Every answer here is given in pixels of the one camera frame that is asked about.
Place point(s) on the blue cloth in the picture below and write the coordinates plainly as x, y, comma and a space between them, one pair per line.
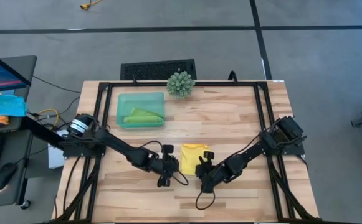
3, 105

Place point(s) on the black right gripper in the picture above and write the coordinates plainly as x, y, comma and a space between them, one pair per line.
212, 174

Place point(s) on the grey side desk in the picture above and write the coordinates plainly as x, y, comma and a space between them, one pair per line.
0, 199

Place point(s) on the black computer mouse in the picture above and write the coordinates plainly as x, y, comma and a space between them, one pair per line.
3, 175

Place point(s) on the black caster wheel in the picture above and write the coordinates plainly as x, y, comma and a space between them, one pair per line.
25, 204

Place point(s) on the white box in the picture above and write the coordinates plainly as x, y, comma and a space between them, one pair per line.
55, 158

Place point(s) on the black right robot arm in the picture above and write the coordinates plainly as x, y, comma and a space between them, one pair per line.
261, 146

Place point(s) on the green plant in patterned pot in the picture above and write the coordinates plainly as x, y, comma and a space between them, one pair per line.
180, 84

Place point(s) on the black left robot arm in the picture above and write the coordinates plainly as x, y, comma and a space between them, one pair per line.
121, 149

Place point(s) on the black diagonal beam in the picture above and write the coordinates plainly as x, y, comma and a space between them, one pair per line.
40, 132

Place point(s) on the green microfiber towel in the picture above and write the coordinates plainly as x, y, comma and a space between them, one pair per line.
143, 115

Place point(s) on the teal plastic basket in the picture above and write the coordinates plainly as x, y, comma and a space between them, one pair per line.
127, 99

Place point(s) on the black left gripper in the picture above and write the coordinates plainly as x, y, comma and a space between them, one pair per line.
168, 165

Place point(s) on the yellow microfiber towel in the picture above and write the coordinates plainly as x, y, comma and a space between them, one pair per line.
191, 158

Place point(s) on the black table frame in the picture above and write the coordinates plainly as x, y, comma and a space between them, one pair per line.
215, 84

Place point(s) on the black floor vent grate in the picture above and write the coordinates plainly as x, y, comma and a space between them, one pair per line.
149, 70

